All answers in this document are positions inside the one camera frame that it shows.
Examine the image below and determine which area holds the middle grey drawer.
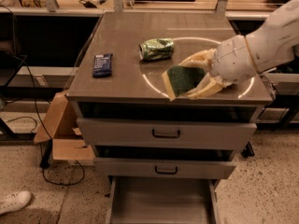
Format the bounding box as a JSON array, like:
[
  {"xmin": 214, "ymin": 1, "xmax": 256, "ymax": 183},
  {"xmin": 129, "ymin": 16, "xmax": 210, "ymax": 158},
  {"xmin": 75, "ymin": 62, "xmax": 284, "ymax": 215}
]
[{"xmin": 93, "ymin": 158, "xmax": 235, "ymax": 179}]

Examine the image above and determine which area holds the open bottom grey drawer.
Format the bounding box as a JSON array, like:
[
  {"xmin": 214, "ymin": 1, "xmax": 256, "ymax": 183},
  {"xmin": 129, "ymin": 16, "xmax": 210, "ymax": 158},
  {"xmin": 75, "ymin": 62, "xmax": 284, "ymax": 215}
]
[{"xmin": 105, "ymin": 176, "xmax": 221, "ymax": 224}]

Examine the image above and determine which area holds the white bowl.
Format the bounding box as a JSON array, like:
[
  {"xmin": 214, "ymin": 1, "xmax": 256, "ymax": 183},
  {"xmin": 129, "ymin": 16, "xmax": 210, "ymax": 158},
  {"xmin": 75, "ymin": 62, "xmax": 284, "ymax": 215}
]
[{"xmin": 233, "ymin": 77, "xmax": 252, "ymax": 85}]

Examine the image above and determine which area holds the grey drawer cabinet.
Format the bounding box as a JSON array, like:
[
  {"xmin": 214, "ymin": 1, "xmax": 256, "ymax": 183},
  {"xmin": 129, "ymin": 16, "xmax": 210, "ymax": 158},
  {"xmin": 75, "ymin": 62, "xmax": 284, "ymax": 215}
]
[{"xmin": 65, "ymin": 10, "xmax": 275, "ymax": 179}]

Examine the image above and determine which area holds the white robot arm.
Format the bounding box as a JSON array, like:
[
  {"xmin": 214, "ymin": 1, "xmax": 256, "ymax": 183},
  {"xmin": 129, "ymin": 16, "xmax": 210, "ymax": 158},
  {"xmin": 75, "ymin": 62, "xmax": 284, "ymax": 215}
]
[{"xmin": 180, "ymin": 0, "xmax": 299, "ymax": 100}]

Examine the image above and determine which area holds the black middle drawer handle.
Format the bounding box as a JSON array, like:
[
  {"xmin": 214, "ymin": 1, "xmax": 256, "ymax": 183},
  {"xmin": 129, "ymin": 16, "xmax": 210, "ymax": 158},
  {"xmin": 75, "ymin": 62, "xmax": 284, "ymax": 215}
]
[{"xmin": 154, "ymin": 166, "xmax": 178, "ymax": 175}]

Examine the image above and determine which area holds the white sneaker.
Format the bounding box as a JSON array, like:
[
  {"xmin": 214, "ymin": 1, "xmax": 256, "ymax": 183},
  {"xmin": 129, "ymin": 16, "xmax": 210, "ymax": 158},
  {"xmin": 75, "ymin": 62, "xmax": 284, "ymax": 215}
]
[{"xmin": 0, "ymin": 190, "xmax": 32, "ymax": 215}]

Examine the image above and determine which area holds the black drawer handle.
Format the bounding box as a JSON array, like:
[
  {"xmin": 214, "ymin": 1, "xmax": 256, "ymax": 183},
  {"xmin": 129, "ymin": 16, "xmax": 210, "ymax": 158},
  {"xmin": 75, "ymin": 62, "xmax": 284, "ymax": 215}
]
[
  {"xmin": 151, "ymin": 129, "xmax": 180, "ymax": 139},
  {"xmin": 154, "ymin": 166, "xmax": 178, "ymax": 175}
]

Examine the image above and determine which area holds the black floor cable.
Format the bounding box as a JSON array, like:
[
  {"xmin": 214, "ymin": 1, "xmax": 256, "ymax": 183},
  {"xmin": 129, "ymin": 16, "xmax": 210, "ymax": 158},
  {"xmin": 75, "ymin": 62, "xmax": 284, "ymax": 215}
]
[{"xmin": 0, "ymin": 54, "xmax": 86, "ymax": 187}]

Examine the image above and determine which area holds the green yellow sponge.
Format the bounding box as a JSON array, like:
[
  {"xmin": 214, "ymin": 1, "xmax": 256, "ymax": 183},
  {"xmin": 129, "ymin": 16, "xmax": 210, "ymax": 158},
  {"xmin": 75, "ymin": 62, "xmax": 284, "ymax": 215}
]
[{"xmin": 162, "ymin": 65, "xmax": 206, "ymax": 101}]

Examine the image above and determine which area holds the dark blue snack bar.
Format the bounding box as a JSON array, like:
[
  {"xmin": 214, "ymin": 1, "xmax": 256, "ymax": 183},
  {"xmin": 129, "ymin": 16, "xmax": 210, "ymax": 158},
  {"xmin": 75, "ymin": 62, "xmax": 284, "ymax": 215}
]
[{"xmin": 93, "ymin": 53, "xmax": 113, "ymax": 77}]

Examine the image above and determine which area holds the brown cardboard box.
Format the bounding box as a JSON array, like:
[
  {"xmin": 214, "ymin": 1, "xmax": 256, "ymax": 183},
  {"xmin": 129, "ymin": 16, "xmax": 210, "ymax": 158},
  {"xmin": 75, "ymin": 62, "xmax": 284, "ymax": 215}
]
[{"xmin": 34, "ymin": 91, "xmax": 94, "ymax": 165}]

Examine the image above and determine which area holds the black top drawer handle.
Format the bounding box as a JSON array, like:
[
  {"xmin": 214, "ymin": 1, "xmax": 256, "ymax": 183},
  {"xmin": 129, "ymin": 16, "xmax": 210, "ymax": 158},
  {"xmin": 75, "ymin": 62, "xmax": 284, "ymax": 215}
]
[{"xmin": 151, "ymin": 129, "xmax": 180, "ymax": 139}]

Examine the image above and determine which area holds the top grey drawer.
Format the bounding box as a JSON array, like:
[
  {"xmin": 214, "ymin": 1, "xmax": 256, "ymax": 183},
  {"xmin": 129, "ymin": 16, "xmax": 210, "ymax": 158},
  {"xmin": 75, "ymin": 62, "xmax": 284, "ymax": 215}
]
[{"xmin": 78, "ymin": 119, "xmax": 256, "ymax": 150}]

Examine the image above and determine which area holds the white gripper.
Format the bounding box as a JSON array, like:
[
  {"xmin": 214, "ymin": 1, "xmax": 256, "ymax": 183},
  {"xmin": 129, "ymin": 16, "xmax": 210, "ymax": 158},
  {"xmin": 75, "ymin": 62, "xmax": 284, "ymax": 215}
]
[{"xmin": 179, "ymin": 35, "xmax": 257, "ymax": 100}]

